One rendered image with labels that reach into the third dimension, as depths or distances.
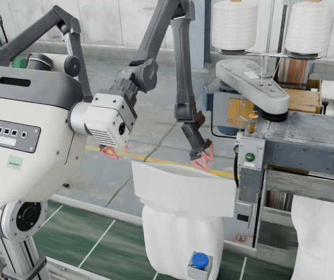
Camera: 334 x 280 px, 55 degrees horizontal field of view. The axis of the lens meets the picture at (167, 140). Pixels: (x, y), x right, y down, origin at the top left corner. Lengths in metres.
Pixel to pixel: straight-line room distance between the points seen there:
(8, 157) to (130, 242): 1.17
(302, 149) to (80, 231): 1.50
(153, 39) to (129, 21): 6.00
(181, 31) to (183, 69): 0.14
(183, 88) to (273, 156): 0.42
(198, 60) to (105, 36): 2.32
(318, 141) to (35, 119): 0.82
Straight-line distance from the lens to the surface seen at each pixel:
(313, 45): 1.22
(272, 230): 1.77
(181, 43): 1.22
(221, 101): 1.44
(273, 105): 1.11
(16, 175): 0.95
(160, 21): 1.10
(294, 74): 1.47
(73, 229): 2.16
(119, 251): 1.96
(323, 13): 1.21
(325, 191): 1.32
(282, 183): 1.31
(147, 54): 1.01
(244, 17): 1.22
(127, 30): 7.10
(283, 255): 1.89
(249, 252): 1.93
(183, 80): 1.22
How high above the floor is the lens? 1.82
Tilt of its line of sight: 29 degrees down
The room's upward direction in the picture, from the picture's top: 3 degrees counter-clockwise
